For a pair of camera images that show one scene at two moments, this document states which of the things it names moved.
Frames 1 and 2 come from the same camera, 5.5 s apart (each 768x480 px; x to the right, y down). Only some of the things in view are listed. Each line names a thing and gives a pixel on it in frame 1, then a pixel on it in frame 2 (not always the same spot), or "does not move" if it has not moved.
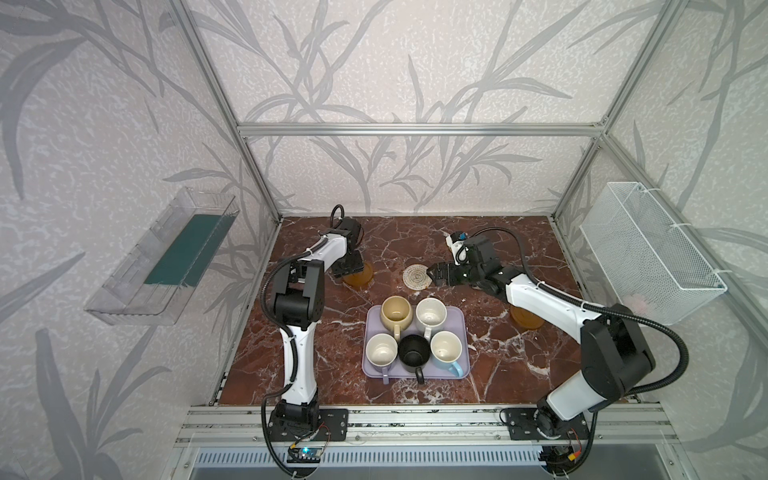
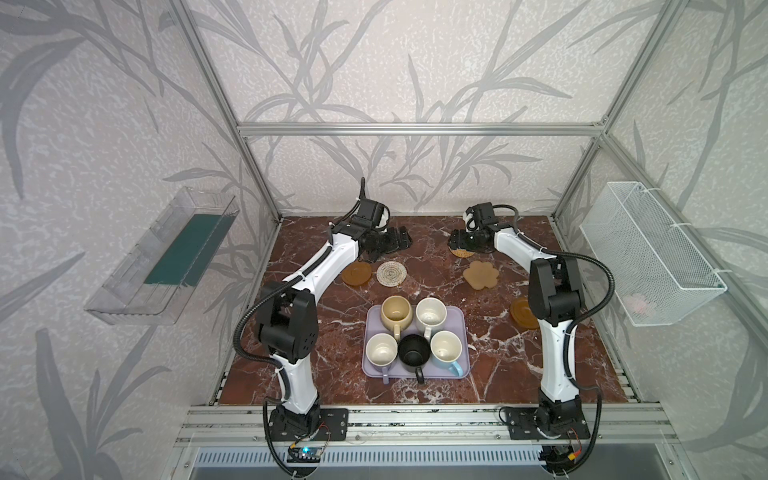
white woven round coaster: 415,277 to 391,274
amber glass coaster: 524,319 does not move
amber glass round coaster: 361,277 does not move
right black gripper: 453,273 to 466,240
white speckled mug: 431,313 does not move
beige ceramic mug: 396,312 does not move
